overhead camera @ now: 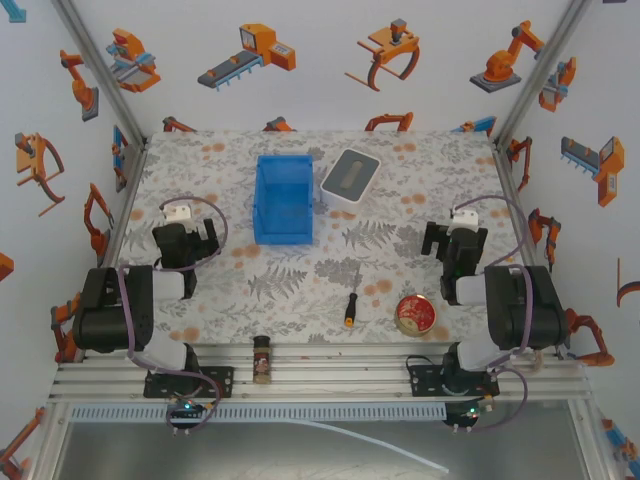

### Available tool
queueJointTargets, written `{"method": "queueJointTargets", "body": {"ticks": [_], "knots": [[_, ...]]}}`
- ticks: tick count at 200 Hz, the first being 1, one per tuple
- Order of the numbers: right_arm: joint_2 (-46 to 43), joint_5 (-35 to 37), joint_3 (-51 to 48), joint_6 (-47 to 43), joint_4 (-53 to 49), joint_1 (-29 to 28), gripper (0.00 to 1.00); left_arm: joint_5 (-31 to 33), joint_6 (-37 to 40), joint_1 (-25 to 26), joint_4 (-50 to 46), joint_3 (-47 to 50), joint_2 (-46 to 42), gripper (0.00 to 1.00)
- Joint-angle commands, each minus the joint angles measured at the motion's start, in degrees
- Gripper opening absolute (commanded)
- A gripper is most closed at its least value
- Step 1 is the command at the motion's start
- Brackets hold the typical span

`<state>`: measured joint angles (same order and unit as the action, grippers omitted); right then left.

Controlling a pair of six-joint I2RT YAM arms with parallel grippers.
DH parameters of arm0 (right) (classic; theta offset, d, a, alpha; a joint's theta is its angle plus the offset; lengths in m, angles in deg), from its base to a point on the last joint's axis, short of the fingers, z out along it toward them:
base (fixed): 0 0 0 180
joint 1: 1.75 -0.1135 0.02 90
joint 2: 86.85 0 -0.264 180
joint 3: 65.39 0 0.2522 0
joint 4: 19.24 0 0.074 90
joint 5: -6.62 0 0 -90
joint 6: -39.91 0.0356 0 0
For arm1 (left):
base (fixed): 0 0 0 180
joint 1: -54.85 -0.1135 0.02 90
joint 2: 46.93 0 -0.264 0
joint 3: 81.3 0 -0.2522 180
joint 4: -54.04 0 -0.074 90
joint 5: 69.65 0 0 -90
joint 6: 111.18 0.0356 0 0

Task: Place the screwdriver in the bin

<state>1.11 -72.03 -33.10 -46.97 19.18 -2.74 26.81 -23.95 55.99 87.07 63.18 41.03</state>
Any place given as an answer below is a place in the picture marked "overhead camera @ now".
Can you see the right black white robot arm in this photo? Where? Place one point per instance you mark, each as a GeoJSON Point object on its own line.
{"type": "Point", "coordinates": [525, 310]}

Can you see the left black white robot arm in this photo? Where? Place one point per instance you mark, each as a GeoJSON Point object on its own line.
{"type": "Point", "coordinates": [110, 310]}

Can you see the blue plastic bin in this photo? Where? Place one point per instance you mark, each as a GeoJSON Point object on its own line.
{"type": "Point", "coordinates": [260, 200]}

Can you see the round red gold tin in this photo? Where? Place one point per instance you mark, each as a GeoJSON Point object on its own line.
{"type": "Point", "coordinates": [415, 315]}

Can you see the white box with grey top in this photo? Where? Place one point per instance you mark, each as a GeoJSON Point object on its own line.
{"type": "Point", "coordinates": [350, 172]}

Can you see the floral patterned table mat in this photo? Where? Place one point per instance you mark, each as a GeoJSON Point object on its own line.
{"type": "Point", "coordinates": [300, 300]}

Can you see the brown spice jar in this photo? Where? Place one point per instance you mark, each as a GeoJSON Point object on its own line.
{"type": "Point", "coordinates": [262, 360]}

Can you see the right black circuit board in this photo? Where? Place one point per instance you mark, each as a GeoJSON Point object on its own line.
{"type": "Point", "coordinates": [467, 415]}

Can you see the black circuit board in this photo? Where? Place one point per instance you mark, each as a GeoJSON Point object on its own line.
{"type": "Point", "coordinates": [186, 410]}
{"type": "Point", "coordinates": [467, 415]}

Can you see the left black circuit board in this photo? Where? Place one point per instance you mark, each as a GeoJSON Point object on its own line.
{"type": "Point", "coordinates": [186, 410]}

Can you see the thin white tube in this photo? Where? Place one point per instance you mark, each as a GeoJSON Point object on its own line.
{"type": "Point", "coordinates": [380, 445]}

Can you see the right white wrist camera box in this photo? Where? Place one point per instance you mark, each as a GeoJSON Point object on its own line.
{"type": "Point", "coordinates": [465, 217]}

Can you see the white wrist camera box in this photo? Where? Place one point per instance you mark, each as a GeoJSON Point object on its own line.
{"type": "Point", "coordinates": [179, 212]}
{"type": "Point", "coordinates": [465, 217]}

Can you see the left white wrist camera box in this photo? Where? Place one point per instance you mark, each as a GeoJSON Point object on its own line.
{"type": "Point", "coordinates": [179, 212]}

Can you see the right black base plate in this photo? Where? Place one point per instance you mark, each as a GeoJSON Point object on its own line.
{"type": "Point", "coordinates": [425, 380]}

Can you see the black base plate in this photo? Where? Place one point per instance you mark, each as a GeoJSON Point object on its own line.
{"type": "Point", "coordinates": [425, 380]}
{"type": "Point", "coordinates": [222, 382]}

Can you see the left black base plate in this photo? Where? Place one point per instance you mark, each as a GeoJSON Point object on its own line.
{"type": "Point", "coordinates": [222, 382]}

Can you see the aluminium frame rail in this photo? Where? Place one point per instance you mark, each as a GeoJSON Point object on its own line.
{"type": "Point", "coordinates": [340, 372]}

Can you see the aluminium corner post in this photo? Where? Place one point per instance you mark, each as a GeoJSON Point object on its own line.
{"type": "Point", "coordinates": [100, 70]}
{"type": "Point", "coordinates": [540, 75]}

